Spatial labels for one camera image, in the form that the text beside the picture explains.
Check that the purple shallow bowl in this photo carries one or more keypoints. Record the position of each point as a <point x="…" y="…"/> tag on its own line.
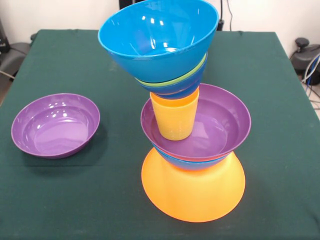
<point x="225" y="120"/>
<point x="55" y="130"/>

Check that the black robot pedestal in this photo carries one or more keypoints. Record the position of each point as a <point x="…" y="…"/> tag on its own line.
<point x="126" y="2"/>

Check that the light blue bowl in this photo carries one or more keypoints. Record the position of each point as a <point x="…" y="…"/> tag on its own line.
<point x="162" y="65"/>
<point x="195" y="165"/>

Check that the yellow cup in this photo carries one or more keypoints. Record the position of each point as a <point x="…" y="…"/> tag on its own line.
<point x="175" y="122"/>

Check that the large orange bowl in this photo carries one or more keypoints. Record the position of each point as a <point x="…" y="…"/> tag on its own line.
<point x="192" y="195"/>

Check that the small green bowl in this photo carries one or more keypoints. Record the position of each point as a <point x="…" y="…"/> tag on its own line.
<point x="192" y="73"/>

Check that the orange cup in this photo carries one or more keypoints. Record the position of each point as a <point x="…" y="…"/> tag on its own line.
<point x="175" y="102"/>

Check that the small dark blue bowl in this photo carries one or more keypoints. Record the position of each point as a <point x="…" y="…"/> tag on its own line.
<point x="185" y="90"/>

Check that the dark green tablecloth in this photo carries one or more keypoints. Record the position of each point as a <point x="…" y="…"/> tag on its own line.
<point x="62" y="200"/>

